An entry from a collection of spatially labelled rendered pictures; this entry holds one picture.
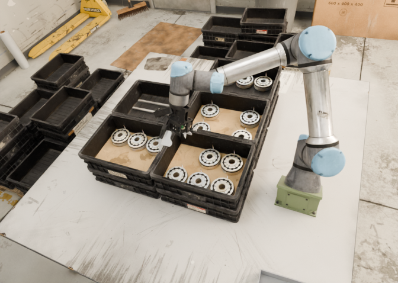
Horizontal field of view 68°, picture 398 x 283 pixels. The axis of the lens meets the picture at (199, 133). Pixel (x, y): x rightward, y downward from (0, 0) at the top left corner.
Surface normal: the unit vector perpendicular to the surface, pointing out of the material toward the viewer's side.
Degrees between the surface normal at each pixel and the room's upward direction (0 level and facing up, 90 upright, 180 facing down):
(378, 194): 0
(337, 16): 73
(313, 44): 45
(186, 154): 0
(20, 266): 0
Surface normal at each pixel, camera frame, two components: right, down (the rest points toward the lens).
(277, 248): -0.13, -0.66
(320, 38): -0.03, 0.05
